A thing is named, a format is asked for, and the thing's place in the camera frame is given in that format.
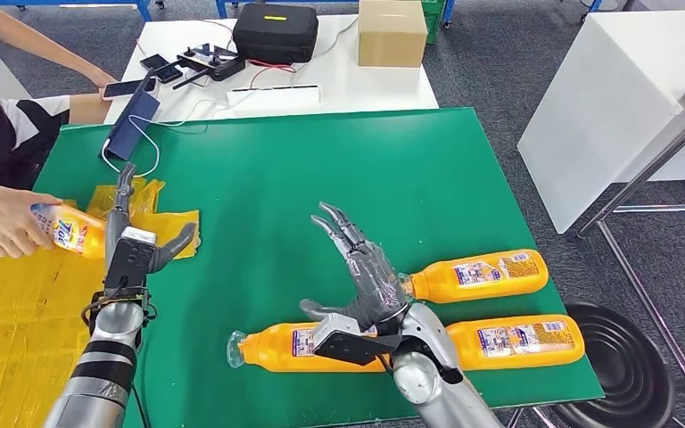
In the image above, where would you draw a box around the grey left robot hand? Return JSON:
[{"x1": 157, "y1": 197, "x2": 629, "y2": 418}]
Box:
[{"x1": 103, "y1": 163, "x2": 198, "y2": 276}]

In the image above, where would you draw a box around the person's left hand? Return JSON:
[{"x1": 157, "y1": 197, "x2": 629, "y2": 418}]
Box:
[{"x1": 85, "y1": 68, "x2": 120, "y2": 90}]

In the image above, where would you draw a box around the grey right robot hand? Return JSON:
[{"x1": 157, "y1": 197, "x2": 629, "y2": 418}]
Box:
[{"x1": 299, "y1": 202, "x2": 411, "y2": 332}]

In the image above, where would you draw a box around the person's right hand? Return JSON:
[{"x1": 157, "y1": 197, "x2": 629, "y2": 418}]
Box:
[{"x1": 0, "y1": 179, "x2": 63, "y2": 261}]

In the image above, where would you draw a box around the orange bottle with blue logo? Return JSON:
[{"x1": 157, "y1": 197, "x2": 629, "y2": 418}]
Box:
[{"x1": 29, "y1": 202, "x2": 111, "y2": 261}]

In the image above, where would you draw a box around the orange bottle with label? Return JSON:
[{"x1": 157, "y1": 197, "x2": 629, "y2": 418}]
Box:
[
  {"x1": 445, "y1": 314, "x2": 587, "y2": 372},
  {"x1": 398, "y1": 249, "x2": 550, "y2": 305},
  {"x1": 226, "y1": 321, "x2": 397, "y2": 375}
]

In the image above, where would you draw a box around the smartphone with pale screen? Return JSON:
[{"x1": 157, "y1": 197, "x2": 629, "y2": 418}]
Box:
[{"x1": 101, "y1": 77, "x2": 158, "y2": 101}]

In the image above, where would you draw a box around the blue tablet cover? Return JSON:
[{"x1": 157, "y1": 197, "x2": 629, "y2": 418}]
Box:
[{"x1": 104, "y1": 70, "x2": 161, "y2": 161}]

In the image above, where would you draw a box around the green table board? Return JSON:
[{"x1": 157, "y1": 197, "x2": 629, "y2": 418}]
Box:
[{"x1": 32, "y1": 106, "x2": 607, "y2": 428}]

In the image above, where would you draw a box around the yellow tape sheet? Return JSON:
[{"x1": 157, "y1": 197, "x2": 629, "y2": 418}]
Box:
[{"x1": 0, "y1": 177, "x2": 202, "y2": 428}]

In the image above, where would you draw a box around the black remote controller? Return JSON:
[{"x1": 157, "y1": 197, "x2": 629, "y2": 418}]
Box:
[{"x1": 170, "y1": 42, "x2": 247, "y2": 91}]

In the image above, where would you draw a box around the white power strip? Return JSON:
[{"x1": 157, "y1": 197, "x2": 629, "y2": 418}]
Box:
[{"x1": 226, "y1": 84, "x2": 324, "y2": 111}]

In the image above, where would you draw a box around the black carrying case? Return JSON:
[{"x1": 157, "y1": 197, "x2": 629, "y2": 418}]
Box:
[{"x1": 231, "y1": 3, "x2": 320, "y2": 65}]

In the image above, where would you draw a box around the cardboard box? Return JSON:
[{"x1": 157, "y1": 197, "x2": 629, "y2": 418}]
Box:
[{"x1": 358, "y1": 0, "x2": 429, "y2": 69}]

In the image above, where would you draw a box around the black round stool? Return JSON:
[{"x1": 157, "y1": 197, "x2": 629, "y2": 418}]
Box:
[{"x1": 546, "y1": 300, "x2": 678, "y2": 428}]

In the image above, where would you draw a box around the green plastic crate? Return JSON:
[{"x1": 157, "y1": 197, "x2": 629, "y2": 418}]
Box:
[{"x1": 422, "y1": 0, "x2": 445, "y2": 45}]

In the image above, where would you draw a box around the large white table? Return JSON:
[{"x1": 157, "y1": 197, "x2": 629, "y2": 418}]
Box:
[{"x1": 516, "y1": 8, "x2": 685, "y2": 235}]

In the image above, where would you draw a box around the white charging cable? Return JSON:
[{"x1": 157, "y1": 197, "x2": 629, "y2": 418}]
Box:
[{"x1": 100, "y1": 97, "x2": 231, "y2": 179}]

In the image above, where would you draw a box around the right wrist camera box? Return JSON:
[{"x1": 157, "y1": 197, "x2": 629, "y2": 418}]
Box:
[{"x1": 311, "y1": 313, "x2": 404, "y2": 367}]

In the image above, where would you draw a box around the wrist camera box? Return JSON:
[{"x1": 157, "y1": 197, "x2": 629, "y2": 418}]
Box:
[
  {"x1": 311, "y1": 313, "x2": 404, "y2": 367},
  {"x1": 103, "y1": 226, "x2": 158, "y2": 292}
]

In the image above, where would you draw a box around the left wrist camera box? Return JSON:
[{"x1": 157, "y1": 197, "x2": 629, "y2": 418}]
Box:
[{"x1": 103, "y1": 226, "x2": 158, "y2": 292}]

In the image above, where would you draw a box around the red cable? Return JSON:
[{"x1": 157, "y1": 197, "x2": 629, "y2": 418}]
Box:
[{"x1": 247, "y1": 59, "x2": 298, "y2": 90}]

